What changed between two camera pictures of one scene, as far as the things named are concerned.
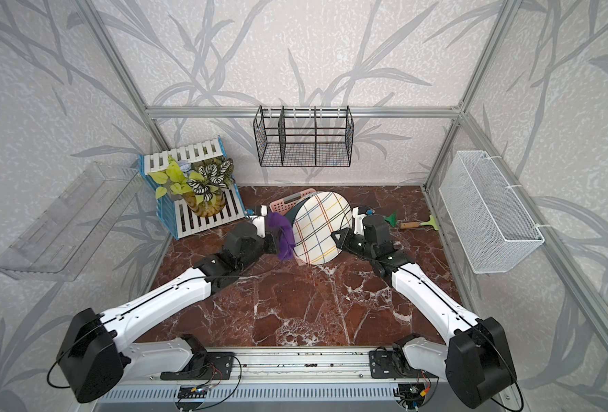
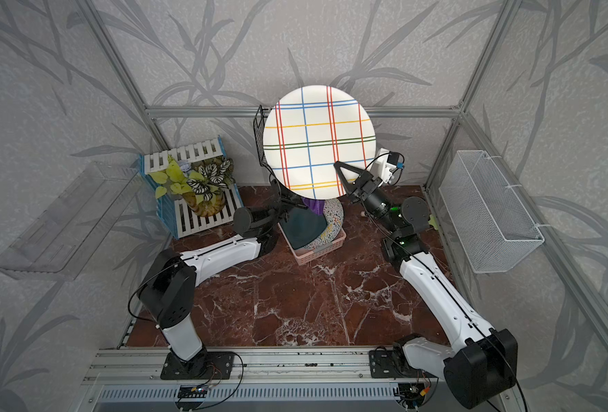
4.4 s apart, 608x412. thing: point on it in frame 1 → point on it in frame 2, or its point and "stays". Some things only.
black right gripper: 343,240 → 367,186
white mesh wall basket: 495,228 stays
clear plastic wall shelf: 58,244 stays
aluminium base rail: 293,382 stays
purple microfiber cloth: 288,242 → 315,204
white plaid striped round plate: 319,217 → 308,130
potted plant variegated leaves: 203,183 stays
